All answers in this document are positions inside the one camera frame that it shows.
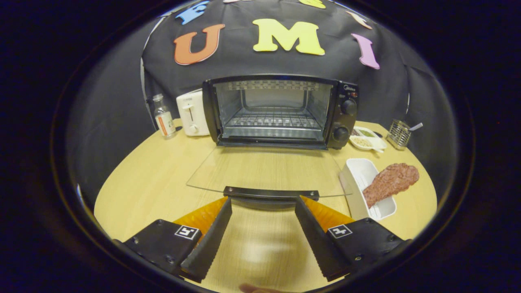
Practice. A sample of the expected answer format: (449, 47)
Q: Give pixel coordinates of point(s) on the white rectangular plastic tray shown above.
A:
(360, 171)

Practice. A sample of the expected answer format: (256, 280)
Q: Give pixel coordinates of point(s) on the small clear glass bottle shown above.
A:
(165, 120)

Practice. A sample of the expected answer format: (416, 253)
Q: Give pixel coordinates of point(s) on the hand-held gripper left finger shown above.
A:
(211, 240)

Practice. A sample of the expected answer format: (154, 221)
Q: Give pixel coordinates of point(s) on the white bread toaster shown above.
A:
(193, 112)

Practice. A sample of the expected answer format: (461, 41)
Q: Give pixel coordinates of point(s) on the black toaster oven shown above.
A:
(346, 122)

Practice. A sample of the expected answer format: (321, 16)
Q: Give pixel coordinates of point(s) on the reddish brown meat piece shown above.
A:
(390, 181)

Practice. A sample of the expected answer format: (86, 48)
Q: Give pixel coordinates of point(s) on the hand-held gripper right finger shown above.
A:
(319, 244)

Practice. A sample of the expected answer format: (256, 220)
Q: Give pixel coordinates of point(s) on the white divided condiment dish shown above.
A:
(366, 140)

